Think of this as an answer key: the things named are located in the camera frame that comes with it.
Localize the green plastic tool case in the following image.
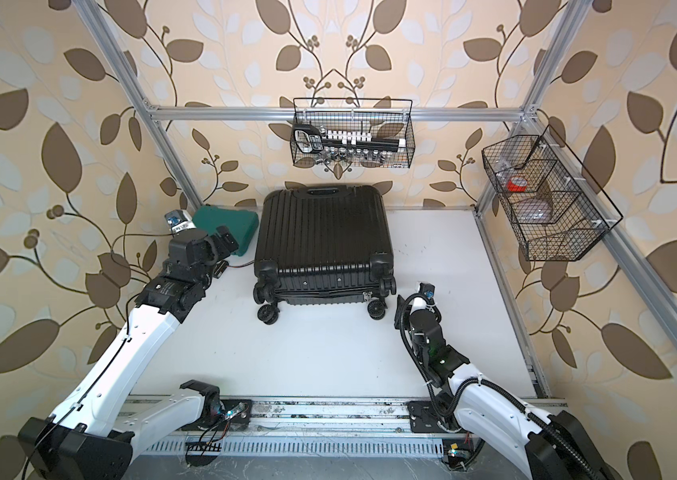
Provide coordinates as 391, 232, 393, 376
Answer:
192, 205, 260, 256

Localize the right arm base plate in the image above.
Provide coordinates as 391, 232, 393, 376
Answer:
407, 401, 465, 434

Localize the black hard-shell suitcase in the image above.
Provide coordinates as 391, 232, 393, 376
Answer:
252, 185, 396, 325

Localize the black wire basket back wall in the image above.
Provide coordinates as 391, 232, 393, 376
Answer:
290, 96, 416, 170

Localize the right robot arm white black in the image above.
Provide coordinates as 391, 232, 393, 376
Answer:
394, 292, 614, 479

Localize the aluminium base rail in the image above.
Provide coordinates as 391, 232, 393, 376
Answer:
82, 394, 579, 439

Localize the black wire basket wall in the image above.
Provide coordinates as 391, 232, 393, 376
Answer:
290, 96, 416, 170
481, 126, 623, 262

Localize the clear plastic bag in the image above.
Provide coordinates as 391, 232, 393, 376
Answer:
513, 198, 553, 225

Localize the black wire basket right wall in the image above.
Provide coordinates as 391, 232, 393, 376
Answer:
481, 126, 623, 262

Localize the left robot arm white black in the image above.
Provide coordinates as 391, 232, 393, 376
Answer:
18, 221, 242, 479

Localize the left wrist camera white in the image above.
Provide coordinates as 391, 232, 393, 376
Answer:
164, 209, 196, 236

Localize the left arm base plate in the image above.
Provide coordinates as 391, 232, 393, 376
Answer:
180, 399, 254, 431

